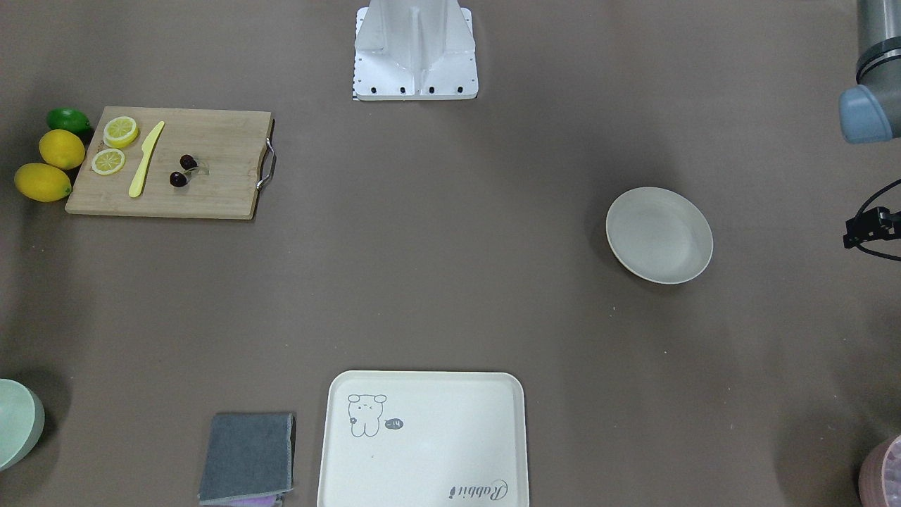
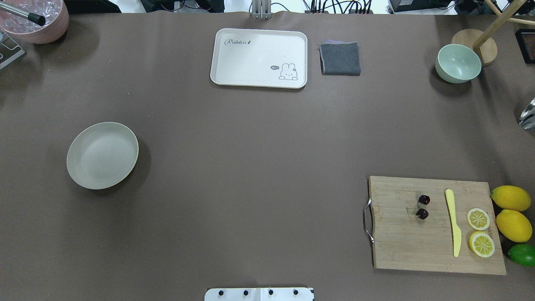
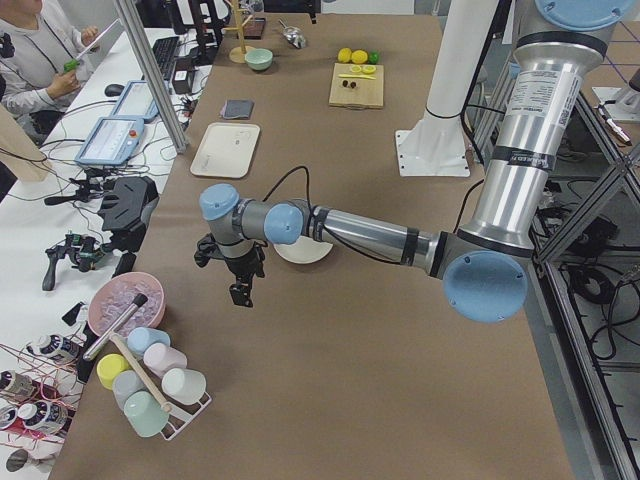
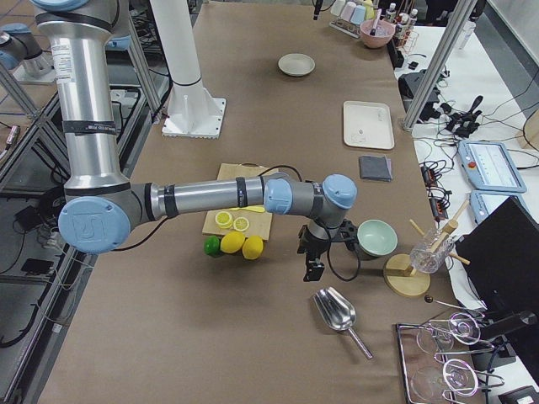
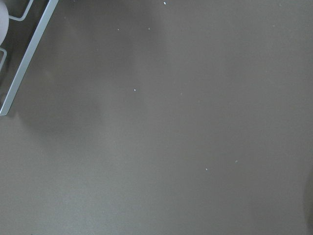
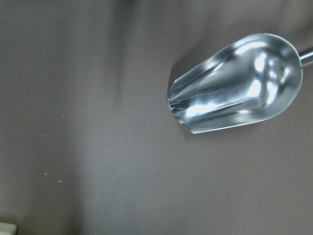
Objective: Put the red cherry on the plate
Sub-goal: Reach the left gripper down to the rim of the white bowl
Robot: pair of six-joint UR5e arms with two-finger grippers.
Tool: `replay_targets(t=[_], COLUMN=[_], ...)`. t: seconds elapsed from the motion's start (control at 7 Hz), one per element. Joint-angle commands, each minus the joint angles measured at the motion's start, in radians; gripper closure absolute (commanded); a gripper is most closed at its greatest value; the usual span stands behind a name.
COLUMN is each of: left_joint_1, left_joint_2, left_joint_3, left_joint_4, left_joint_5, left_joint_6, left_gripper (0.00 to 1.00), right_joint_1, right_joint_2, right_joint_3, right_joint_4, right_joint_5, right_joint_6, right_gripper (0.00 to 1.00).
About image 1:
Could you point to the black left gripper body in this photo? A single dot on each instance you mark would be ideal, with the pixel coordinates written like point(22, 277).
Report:
point(863, 228)

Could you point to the beige round plate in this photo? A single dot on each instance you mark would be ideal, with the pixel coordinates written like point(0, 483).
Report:
point(659, 235)

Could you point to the dark red cherry pair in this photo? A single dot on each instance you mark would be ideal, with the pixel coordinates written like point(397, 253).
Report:
point(188, 168)

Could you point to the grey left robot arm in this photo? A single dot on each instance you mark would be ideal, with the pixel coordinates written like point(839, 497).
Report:
point(870, 112)

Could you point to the cream rabbit tray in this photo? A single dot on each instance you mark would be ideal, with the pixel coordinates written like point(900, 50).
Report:
point(424, 438)

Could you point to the pink container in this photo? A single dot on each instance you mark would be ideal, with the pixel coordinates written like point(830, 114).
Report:
point(879, 475)

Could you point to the bamboo cutting board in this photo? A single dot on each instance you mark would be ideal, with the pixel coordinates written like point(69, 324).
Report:
point(236, 145)

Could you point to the grey folded cloth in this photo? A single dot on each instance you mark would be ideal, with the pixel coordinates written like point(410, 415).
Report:
point(249, 459)

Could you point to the yellow plastic knife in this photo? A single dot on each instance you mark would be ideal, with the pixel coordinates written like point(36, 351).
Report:
point(147, 149)

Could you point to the upper lemon slice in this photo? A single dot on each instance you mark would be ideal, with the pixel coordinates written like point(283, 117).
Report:
point(120, 132)

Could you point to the lemon slice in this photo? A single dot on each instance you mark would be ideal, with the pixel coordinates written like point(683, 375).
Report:
point(120, 132)
point(108, 161)

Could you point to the lower lemon slice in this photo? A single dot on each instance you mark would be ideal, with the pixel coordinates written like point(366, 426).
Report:
point(108, 161)

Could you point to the green lime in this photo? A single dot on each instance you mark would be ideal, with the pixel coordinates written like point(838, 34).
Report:
point(69, 119)

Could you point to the upper yellow lemon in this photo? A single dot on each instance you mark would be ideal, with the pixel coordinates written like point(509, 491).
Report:
point(62, 149)

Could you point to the yellow lemon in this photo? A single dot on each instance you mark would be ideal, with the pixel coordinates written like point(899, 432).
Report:
point(62, 149)
point(42, 182)

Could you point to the lower yellow lemon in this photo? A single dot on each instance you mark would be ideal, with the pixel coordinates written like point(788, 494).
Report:
point(42, 182)

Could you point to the pale green bowl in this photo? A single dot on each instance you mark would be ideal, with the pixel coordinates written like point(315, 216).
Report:
point(22, 422)

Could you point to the white metal robot base mount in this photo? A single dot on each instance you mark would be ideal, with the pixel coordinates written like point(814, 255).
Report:
point(414, 51)

